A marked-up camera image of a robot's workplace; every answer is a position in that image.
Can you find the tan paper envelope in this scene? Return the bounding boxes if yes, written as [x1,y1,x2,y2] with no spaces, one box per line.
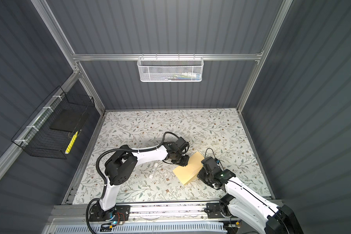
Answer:
[173,152,204,185]

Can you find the white glue stick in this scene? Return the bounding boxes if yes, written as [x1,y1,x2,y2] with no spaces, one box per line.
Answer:
[149,162,159,179]

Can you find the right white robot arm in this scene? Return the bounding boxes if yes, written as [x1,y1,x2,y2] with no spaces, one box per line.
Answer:
[198,157,304,234]

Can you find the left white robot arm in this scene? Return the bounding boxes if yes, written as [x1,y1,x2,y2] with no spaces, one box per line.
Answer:
[95,137,190,212]

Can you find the floral table mat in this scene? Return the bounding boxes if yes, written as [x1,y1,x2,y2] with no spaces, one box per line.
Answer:
[73,109,271,205]

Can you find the pens in white basket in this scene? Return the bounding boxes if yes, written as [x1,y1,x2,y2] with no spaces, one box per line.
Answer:
[164,72,202,82]

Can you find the yellow marker pen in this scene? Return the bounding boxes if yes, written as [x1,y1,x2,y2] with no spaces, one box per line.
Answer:
[65,131,79,155]

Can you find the black foam pad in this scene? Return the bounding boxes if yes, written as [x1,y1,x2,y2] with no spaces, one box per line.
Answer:
[49,110,88,133]

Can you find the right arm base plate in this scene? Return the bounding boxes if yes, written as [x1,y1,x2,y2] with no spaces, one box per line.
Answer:
[204,202,232,219]

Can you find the white vented cable tray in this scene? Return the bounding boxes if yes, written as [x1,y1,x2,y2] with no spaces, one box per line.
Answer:
[54,223,227,234]

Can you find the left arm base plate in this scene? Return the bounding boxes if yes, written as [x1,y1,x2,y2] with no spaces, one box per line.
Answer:
[88,204,131,222]

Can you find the white wire mesh basket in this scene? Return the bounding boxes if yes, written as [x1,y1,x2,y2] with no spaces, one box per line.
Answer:
[137,57,204,82]

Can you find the black corrugated cable conduit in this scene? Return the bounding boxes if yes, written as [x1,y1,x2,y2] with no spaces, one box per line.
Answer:
[85,131,180,234]

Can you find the black wire basket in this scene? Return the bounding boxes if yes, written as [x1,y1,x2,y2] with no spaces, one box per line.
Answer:
[12,88,95,160]

